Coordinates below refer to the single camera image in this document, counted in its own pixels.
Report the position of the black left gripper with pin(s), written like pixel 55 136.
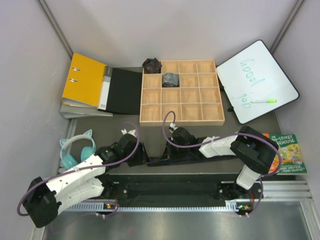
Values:
pixel 142 158

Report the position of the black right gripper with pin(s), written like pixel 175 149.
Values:
pixel 169 153

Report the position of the brown blue striped tie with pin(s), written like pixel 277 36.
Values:
pixel 185 159

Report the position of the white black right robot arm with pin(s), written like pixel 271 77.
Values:
pixel 256 151

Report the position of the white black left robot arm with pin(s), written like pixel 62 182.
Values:
pixel 82 180

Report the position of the dark grey table mat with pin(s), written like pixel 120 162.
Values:
pixel 107 130

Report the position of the black folder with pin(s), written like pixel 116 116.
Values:
pixel 120 91

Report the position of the wooden compartment tray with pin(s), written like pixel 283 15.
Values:
pixel 196 102

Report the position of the teal cat ear headphones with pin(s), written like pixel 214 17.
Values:
pixel 76 149

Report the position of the rolled grey tie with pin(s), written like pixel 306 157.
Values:
pixel 170 80

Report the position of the grey folder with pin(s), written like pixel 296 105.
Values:
pixel 71 112

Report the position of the rolled dark brown tie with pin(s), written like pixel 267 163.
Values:
pixel 152 66

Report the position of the green marker pen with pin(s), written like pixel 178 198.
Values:
pixel 269 101

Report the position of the white whiteboard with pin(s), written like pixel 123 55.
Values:
pixel 254 74

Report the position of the green treehouse book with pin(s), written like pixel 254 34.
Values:
pixel 290 151

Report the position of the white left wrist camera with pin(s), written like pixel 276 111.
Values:
pixel 132 132

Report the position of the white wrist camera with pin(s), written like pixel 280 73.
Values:
pixel 132 132
pixel 172 127

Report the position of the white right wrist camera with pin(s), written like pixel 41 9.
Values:
pixel 172 127

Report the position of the grey slotted cable duct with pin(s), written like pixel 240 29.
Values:
pixel 101 207

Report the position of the yellow ring binder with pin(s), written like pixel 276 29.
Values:
pixel 83 83

